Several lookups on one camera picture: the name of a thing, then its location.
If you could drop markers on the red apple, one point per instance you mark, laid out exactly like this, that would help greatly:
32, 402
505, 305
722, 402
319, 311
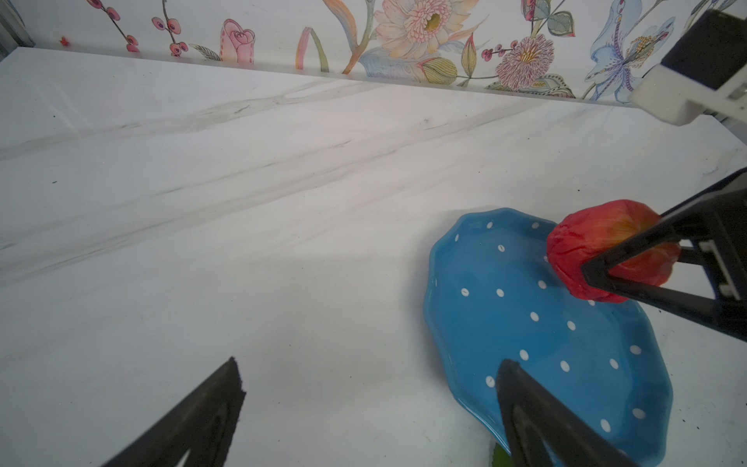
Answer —
586, 234

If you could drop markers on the blue polka dot plate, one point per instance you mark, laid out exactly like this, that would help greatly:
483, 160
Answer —
492, 296

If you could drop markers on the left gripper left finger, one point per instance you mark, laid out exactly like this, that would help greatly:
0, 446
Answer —
196, 432

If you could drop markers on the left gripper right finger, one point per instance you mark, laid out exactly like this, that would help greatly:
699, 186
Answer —
540, 429

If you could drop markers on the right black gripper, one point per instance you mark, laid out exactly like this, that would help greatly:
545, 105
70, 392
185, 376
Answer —
628, 252

